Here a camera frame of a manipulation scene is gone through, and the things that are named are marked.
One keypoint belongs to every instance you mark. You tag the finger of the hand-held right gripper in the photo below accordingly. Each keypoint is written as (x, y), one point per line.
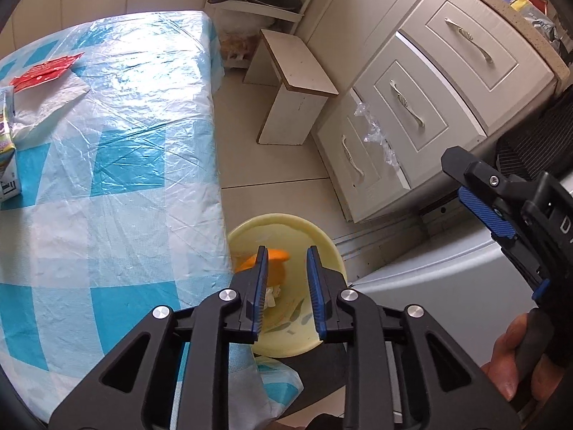
(485, 215)
(481, 174)

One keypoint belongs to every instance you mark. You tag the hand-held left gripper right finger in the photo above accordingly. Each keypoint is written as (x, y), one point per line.
(318, 295)

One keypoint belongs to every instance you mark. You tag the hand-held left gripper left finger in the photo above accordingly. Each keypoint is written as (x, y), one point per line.
(257, 295)

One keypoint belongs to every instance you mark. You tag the orange peel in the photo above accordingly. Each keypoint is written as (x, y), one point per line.
(277, 268)

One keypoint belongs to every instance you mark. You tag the yellow plastic basin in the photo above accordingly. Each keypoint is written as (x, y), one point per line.
(291, 233)

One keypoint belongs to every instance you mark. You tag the white plastic bag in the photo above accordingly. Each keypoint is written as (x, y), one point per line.
(44, 114)

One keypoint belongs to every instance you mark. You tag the yellow drink carton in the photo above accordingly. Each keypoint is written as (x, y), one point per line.
(8, 165)

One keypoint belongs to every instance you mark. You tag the red packet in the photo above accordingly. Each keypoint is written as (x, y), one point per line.
(44, 71)

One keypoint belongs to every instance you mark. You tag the person's right hand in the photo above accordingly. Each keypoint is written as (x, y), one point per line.
(501, 363)

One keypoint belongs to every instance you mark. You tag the dark striped apron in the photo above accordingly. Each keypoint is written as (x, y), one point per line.
(532, 148)

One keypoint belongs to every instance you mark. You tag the white drawer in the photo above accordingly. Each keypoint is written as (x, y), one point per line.
(515, 76)
(447, 112)
(340, 179)

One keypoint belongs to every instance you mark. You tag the white refrigerator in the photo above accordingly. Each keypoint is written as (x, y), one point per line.
(438, 304)

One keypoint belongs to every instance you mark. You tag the clear plastic bag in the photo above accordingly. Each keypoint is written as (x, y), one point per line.
(374, 132)

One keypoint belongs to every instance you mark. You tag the grey yellow food bag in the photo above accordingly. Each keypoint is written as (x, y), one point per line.
(541, 24)

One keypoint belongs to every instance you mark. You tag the blue checkered plastic tablecloth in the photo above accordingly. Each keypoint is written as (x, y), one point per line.
(134, 165)

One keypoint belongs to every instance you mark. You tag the white kitchen base cabinets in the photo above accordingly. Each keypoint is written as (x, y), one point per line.
(349, 9)

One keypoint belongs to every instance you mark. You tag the white wooden stool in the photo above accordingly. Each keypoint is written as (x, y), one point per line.
(295, 62)

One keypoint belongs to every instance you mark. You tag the bag of onions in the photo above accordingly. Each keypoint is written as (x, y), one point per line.
(237, 45)

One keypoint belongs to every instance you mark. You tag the white storage rack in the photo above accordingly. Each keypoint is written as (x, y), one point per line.
(268, 11)

